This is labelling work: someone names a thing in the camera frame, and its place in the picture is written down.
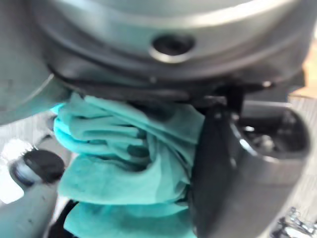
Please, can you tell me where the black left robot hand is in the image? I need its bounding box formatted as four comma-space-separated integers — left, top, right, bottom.
0, 0, 317, 238

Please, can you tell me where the green garment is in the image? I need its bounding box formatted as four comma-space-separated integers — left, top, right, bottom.
53, 93, 206, 238

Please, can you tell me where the silver left robot leg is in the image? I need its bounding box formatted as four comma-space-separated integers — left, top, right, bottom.
0, 182, 61, 238

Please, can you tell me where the dark left robot foot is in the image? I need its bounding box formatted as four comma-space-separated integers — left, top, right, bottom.
11, 150, 65, 186

